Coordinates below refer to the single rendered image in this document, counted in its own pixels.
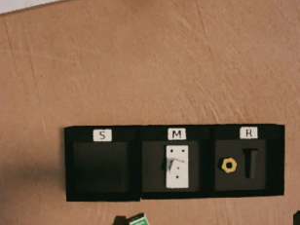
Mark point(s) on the black three-compartment bin rack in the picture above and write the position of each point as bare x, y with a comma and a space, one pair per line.
106, 170

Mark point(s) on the white domino tile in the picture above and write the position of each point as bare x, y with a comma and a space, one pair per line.
179, 152

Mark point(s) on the gold hex nut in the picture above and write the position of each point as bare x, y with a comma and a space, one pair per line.
228, 164

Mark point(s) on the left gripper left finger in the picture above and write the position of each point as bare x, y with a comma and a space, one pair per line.
121, 220

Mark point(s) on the green and white eraser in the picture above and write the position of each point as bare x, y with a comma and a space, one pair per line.
141, 219

